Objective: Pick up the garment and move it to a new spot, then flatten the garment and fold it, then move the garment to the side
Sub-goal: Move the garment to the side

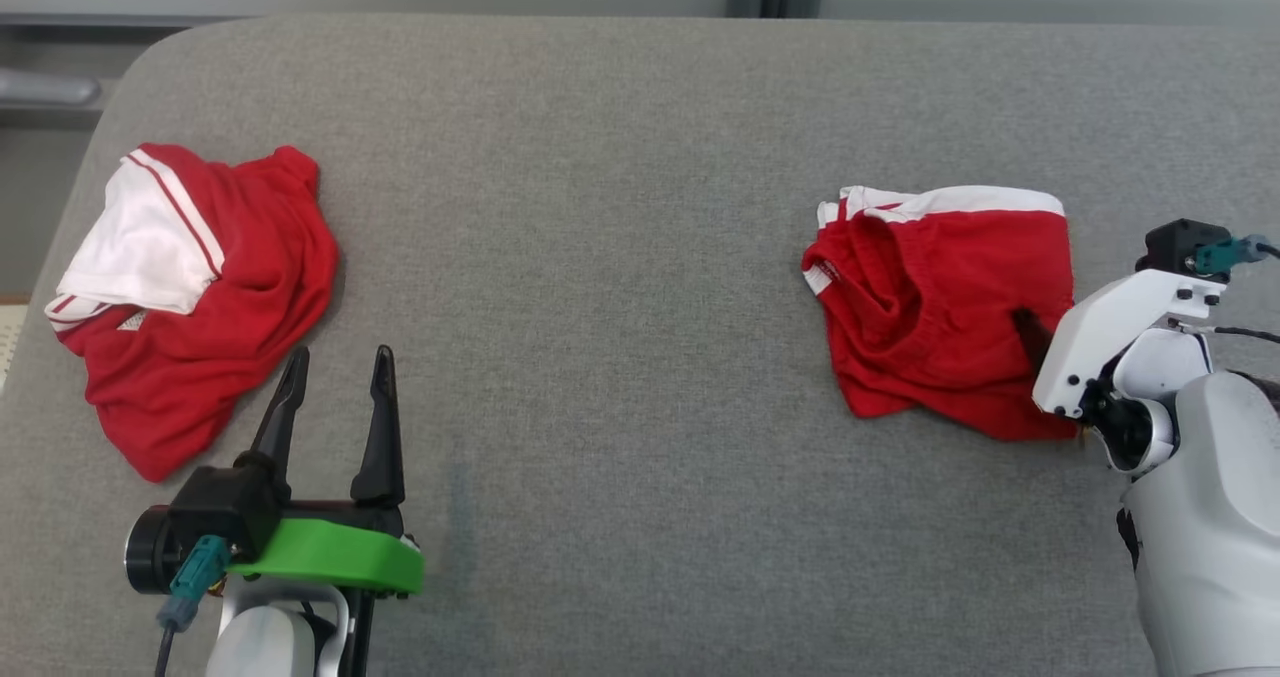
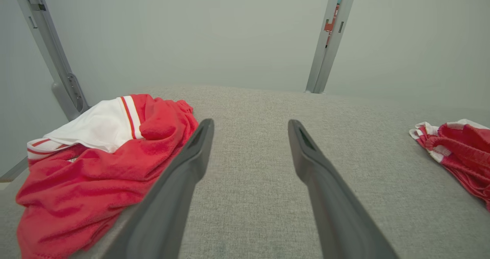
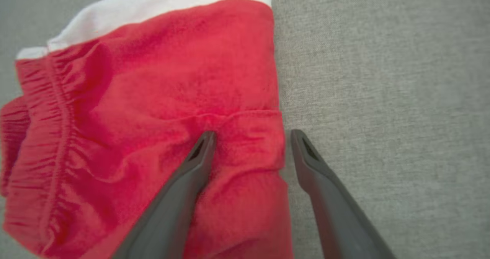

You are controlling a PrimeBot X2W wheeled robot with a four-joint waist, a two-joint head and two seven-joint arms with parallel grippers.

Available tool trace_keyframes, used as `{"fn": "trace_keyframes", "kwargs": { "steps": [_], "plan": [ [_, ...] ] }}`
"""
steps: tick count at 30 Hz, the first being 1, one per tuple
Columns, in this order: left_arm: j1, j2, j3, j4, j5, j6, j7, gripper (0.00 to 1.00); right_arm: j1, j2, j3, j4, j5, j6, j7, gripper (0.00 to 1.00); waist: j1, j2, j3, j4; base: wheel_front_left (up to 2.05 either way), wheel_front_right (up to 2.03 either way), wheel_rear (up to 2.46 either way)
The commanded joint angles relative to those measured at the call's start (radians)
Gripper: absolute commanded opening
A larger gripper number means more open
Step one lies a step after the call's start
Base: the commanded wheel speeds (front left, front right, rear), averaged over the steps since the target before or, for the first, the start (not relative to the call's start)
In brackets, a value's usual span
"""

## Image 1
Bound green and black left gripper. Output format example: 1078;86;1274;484
225;345;426;677

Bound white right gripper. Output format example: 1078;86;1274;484
1012;269;1229;420

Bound red shorts with white trim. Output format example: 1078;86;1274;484
802;185;1081;443

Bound red jersey with white sleeves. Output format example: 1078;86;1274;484
45;143;341;483

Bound white perforated laundry basket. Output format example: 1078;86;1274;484
0;304;25;393

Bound teal plug left camera cable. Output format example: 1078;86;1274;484
155;535;233;677

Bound teal plug camera cable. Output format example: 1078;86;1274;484
155;535;233;677
1195;235;1280;276

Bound teal plug right camera cable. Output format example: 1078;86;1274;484
1195;235;1280;276

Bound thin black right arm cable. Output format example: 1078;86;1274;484
1180;324;1280;346

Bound grey metal frame with handle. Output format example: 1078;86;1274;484
0;65;103;110

